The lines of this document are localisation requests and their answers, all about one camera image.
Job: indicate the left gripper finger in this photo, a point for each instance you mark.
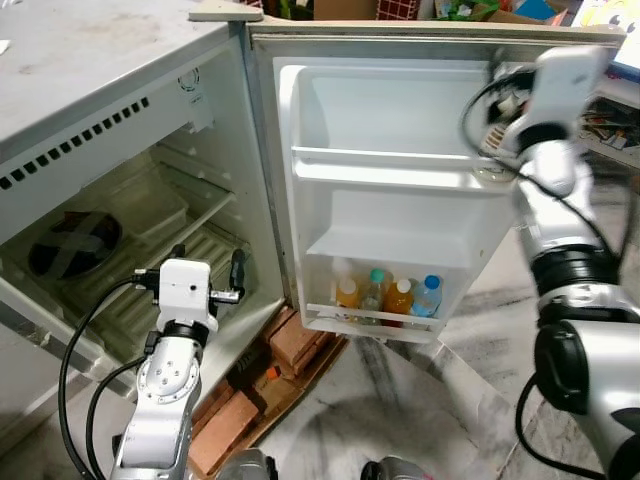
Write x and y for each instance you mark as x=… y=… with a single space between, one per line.
x=238 y=270
x=177 y=252

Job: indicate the grey fridge door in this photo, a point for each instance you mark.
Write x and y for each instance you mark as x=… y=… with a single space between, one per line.
x=400 y=110

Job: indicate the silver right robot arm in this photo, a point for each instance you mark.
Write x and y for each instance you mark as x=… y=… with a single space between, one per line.
x=580 y=360

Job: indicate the small grey fridge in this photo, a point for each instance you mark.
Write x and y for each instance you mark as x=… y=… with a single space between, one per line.
x=80 y=60

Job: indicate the red brick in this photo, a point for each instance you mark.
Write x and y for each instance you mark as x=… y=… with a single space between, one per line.
x=298 y=345
x=225 y=430

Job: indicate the small orange object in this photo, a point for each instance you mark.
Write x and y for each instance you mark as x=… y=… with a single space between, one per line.
x=272 y=373

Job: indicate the black round container grey cross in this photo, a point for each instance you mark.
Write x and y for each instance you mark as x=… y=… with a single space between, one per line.
x=75 y=245

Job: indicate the white cluttered shelf rack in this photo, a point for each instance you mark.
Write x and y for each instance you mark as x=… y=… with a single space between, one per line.
x=620 y=125

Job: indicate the brown cardboard sheet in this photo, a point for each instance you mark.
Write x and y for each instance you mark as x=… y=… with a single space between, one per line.
x=300 y=388

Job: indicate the yellow smiley face board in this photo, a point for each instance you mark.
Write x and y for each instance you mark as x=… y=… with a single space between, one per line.
x=610 y=15

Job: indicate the green cap clear bottle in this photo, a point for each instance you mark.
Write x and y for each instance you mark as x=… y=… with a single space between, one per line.
x=375 y=290

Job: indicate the red checked box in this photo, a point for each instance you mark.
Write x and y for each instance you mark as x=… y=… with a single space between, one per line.
x=402 y=8

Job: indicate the orange drink bottle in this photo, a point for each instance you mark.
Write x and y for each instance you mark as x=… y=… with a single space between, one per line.
x=399 y=298

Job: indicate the grey robot left leg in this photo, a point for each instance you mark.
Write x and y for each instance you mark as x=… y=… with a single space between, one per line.
x=245 y=466

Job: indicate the grey robot leg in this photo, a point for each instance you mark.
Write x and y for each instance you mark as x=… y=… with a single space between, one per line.
x=245 y=466
x=395 y=470

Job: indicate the brown cardboard box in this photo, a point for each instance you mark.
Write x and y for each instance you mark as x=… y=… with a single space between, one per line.
x=345 y=8

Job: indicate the blue cap water bottle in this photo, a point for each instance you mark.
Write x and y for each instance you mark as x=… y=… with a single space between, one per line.
x=427 y=298

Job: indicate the grey robot right leg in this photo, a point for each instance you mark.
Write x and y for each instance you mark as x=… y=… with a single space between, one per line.
x=395 y=470

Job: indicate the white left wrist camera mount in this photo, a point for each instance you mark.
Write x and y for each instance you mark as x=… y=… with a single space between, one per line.
x=185 y=290

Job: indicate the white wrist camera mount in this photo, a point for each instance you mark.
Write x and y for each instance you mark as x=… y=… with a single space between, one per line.
x=565 y=85
x=185 y=290

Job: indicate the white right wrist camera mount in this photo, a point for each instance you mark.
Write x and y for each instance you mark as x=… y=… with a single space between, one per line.
x=565 y=85

